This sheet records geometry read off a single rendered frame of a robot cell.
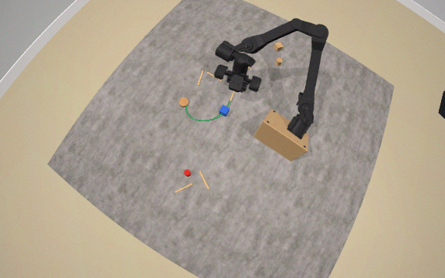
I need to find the small tan wooden cylinder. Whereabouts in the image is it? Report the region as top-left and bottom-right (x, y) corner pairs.
(275, 57), (283, 66)

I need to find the round wooden button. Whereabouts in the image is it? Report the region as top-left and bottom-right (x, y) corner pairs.
(178, 97), (189, 107)

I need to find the blue block with hole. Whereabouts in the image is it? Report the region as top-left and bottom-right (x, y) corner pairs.
(219, 105), (229, 117)

